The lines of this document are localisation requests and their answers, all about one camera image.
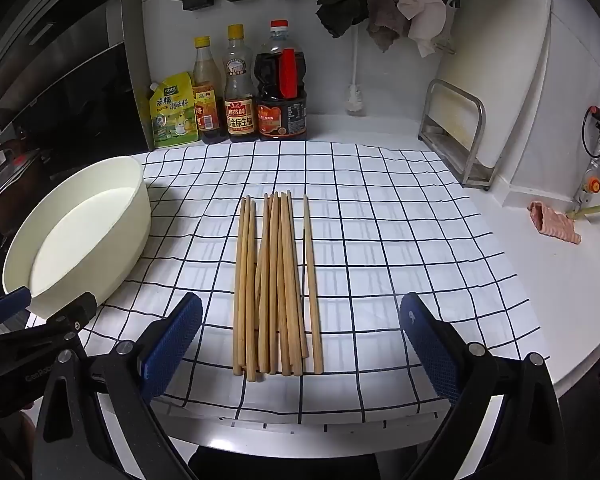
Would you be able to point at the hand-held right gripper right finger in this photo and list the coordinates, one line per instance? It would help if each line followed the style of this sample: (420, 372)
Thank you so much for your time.
(430, 355)

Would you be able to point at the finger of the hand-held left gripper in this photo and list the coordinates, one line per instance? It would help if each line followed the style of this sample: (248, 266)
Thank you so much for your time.
(10, 305)
(75, 310)

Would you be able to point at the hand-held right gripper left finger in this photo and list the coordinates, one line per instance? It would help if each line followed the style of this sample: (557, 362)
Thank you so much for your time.
(172, 345)

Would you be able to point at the cream white bowl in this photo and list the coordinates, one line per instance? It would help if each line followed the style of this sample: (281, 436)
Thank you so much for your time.
(80, 240)

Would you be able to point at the pile of wooden chopsticks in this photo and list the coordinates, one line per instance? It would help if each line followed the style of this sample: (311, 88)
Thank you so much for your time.
(275, 285)

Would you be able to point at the white black-grid cloth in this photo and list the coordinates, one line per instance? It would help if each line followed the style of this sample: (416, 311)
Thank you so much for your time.
(380, 260)

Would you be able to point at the brown pot with lid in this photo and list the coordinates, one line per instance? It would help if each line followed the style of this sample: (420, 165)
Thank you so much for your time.
(10, 175)

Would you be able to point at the dark cabinet front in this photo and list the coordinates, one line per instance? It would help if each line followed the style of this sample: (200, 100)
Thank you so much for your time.
(595, 410)

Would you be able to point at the pink rag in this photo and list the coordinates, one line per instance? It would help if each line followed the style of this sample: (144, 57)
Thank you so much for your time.
(552, 222)

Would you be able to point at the metal cutting board rack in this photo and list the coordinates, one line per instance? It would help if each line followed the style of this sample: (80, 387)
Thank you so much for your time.
(447, 147)

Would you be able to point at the yellow-green seasoning pouch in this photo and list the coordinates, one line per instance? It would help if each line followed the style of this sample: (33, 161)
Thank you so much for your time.
(172, 115)

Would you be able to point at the slim yellow-cap vinegar bottle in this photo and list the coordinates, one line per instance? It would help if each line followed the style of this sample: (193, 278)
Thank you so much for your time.
(207, 110)

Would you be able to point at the yellow-cap soy sauce bottle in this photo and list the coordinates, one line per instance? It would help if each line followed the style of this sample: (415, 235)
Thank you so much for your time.
(240, 115)

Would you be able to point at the stainless steel range hood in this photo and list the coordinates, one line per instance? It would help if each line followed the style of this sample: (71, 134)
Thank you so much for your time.
(70, 60)

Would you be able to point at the large red-cap soy sauce bottle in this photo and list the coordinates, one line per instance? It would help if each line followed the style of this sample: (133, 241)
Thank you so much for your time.
(280, 110)

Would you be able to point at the white hanging dish brush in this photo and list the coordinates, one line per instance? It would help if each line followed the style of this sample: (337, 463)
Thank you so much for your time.
(355, 100)

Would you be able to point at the white cutting board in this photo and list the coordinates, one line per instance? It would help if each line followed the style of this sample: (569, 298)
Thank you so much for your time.
(500, 60)

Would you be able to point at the brown hanging cloth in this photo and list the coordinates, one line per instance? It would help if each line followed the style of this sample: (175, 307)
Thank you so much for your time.
(385, 10)

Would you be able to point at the dark green hanging cloth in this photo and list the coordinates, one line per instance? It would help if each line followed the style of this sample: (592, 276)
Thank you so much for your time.
(340, 5)

